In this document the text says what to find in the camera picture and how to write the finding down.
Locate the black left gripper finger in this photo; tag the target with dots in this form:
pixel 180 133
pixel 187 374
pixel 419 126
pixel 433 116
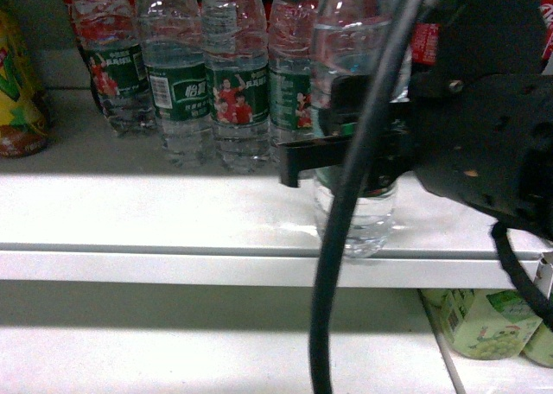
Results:
pixel 390 161

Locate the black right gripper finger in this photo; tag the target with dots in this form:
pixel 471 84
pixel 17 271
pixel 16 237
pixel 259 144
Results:
pixel 347 103

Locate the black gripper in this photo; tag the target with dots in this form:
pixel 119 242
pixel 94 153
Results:
pixel 483 112

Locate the clear water bottle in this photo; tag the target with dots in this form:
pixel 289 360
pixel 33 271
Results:
pixel 346 40

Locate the water bottle behind front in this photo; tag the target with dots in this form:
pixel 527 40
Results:
pixel 289 38

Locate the water bottle athletes label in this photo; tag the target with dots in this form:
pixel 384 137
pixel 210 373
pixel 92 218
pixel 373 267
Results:
pixel 234 36

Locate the water bottle barcode label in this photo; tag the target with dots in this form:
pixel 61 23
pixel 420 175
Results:
pixel 170 39

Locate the far left water bottle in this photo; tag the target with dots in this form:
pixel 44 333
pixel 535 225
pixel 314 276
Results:
pixel 107 32

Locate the white metal shelf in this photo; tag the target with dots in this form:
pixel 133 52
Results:
pixel 93 207

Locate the cola bottle red label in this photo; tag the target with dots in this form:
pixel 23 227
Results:
pixel 424 43

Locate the cola bottle olympic label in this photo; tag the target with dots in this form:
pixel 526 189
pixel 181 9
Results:
pixel 546 9

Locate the yellow iced tea bottle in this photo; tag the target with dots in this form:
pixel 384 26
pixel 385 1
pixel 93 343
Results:
pixel 24 112

